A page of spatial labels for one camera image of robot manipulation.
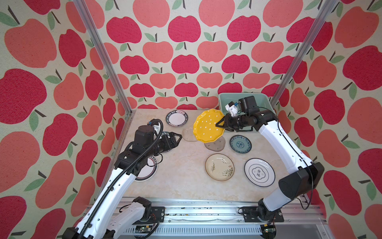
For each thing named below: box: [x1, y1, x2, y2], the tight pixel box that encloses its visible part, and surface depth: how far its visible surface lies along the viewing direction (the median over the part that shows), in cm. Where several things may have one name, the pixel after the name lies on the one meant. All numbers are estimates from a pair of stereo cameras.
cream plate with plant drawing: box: [204, 152, 235, 182], surface depth 92 cm
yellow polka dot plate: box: [192, 108, 226, 143], surface depth 80 cm
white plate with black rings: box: [244, 157, 276, 188], surface depth 90 cm
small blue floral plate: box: [229, 134, 253, 154], surface depth 103 cm
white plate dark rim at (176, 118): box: [165, 109, 189, 128], surface depth 118 cm
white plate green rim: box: [134, 155, 159, 182], surface depth 89 cm
